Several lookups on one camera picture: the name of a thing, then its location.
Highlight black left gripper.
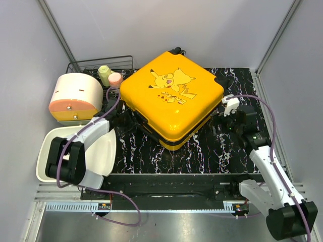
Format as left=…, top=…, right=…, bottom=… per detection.
left=117, top=108, right=143, bottom=135

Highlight pink yellow drawer box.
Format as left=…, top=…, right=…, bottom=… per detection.
left=48, top=73, right=103, bottom=122

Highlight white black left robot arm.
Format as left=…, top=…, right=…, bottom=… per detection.
left=45, top=100, right=134, bottom=200

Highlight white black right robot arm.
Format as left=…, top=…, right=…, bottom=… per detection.
left=216, top=104, right=318, bottom=240

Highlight yellow Pikachu suitcase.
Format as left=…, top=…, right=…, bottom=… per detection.
left=120, top=47, right=226, bottom=151

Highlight white plastic tray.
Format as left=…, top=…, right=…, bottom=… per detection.
left=36, top=126, right=117, bottom=183

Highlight black wire basket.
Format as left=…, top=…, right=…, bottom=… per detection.
left=66, top=55, right=134, bottom=84

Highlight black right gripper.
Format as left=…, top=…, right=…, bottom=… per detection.
left=209, top=106, right=243, bottom=136

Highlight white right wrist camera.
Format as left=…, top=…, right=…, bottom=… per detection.
left=222, top=94, right=240, bottom=117

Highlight pink cup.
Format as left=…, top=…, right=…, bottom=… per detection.
left=108, top=72, right=124, bottom=88

